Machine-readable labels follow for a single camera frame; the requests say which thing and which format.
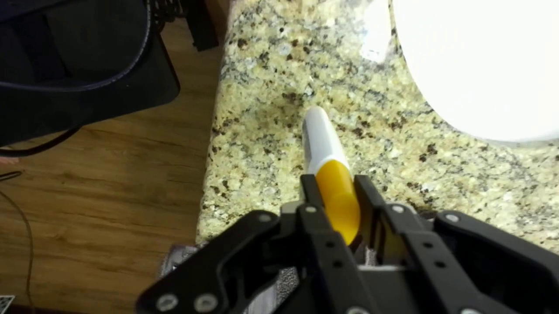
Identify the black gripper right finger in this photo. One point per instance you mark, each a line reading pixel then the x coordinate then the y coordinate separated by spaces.
pixel 466 262

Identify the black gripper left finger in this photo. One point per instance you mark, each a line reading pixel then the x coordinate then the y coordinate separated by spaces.
pixel 326 255

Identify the white oval sink basin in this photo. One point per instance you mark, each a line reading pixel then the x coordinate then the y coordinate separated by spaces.
pixel 483 63

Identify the black robot cart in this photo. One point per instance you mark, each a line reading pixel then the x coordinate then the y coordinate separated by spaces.
pixel 76 58

